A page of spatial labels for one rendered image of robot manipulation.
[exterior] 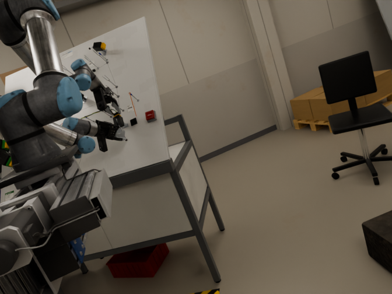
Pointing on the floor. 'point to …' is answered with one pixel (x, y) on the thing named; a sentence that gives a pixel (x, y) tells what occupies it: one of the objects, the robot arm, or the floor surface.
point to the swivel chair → (363, 116)
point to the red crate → (138, 262)
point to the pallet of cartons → (304, 108)
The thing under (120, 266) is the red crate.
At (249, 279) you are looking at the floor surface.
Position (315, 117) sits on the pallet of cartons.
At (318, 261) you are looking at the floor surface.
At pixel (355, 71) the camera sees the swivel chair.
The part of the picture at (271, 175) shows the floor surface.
